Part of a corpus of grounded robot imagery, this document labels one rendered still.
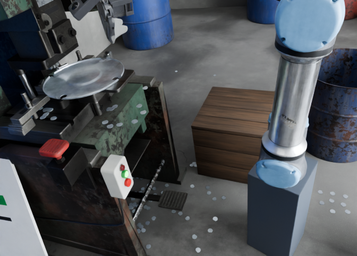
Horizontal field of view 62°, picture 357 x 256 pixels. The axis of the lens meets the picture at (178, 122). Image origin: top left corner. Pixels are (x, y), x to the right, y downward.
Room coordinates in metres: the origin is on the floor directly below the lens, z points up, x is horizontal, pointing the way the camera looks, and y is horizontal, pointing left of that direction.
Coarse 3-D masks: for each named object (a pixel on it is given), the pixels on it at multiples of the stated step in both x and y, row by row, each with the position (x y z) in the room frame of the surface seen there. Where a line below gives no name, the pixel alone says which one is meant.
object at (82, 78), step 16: (80, 64) 1.10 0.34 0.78; (96, 64) 1.08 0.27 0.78; (112, 64) 1.05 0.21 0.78; (48, 80) 1.01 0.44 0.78; (64, 80) 0.99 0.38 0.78; (80, 80) 0.95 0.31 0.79; (96, 80) 0.94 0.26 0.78; (112, 80) 0.92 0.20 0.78; (48, 96) 0.88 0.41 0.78; (80, 96) 0.84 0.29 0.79
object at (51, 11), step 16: (48, 0) 1.01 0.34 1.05; (48, 16) 0.98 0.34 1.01; (64, 16) 1.06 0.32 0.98; (16, 32) 0.97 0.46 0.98; (32, 32) 0.94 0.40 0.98; (48, 32) 0.95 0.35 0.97; (64, 32) 0.99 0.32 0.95; (16, 48) 0.98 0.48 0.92; (32, 48) 0.96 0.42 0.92; (48, 48) 0.94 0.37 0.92; (64, 48) 0.96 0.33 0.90
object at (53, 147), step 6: (48, 144) 0.65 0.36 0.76; (54, 144) 0.65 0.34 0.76; (60, 144) 0.64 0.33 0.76; (66, 144) 0.64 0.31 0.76; (42, 150) 0.63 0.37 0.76; (48, 150) 0.62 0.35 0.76; (54, 150) 0.62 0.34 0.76; (60, 150) 0.62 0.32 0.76; (48, 156) 0.61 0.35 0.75; (54, 156) 0.61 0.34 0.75; (60, 156) 0.64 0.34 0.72
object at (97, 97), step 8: (128, 72) 0.97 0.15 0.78; (120, 80) 0.92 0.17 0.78; (128, 80) 0.92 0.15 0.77; (112, 88) 0.87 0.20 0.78; (120, 88) 0.87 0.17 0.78; (88, 96) 0.93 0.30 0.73; (96, 96) 0.93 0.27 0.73; (104, 96) 0.97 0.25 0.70; (96, 104) 0.92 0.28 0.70; (104, 104) 0.96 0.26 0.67; (96, 112) 0.92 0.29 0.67
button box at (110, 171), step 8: (112, 160) 0.69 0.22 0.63; (120, 160) 0.69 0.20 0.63; (104, 168) 0.66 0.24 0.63; (112, 168) 0.66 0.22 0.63; (128, 168) 0.70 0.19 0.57; (104, 176) 0.66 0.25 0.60; (112, 176) 0.65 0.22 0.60; (120, 176) 0.66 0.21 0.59; (128, 176) 0.69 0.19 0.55; (112, 184) 0.65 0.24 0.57; (120, 184) 0.65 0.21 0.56; (112, 192) 0.66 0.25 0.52; (120, 192) 0.64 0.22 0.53; (128, 192) 0.67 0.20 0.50; (120, 200) 0.66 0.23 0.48; (120, 208) 0.66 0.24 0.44; (88, 224) 0.73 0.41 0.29; (96, 224) 0.72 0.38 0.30; (104, 224) 0.70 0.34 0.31; (112, 224) 0.69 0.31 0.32; (120, 224) 0.67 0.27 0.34
